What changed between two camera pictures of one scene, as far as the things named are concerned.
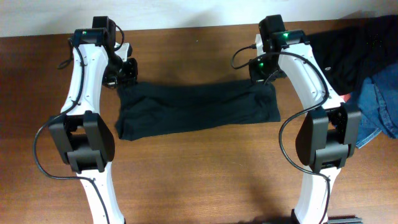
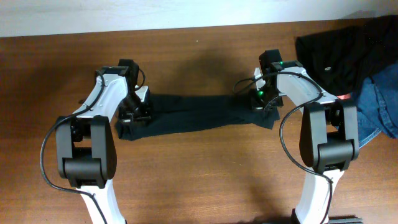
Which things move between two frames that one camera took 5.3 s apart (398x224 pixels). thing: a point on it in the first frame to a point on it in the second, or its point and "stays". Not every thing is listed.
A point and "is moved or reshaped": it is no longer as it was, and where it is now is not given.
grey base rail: (346, 221) stays
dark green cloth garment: (149, 108) is moved or reshaped
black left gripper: (123, 76) to (133, 116)
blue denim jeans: (377, 99) stays
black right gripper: (259, 77) to (255, 104)
